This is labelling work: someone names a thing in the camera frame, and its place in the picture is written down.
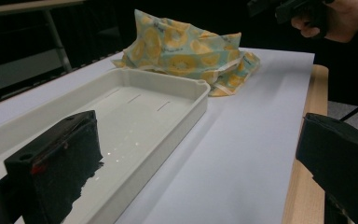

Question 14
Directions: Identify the white plastic tray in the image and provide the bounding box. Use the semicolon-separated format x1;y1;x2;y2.
0;67;212;224

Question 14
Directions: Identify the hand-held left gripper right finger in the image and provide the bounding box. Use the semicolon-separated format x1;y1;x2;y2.
295;112;358;224

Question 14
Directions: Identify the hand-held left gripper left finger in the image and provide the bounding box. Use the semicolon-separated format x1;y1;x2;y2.
3;109;104;224

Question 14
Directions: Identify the white paper sheet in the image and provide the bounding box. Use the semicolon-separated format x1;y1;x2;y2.
0;47;315;224

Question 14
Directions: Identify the metal stand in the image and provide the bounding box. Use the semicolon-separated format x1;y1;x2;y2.
0;0;85;74

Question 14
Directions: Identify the yellow patterned cloth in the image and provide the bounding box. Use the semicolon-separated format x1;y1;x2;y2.
111;8;261;97

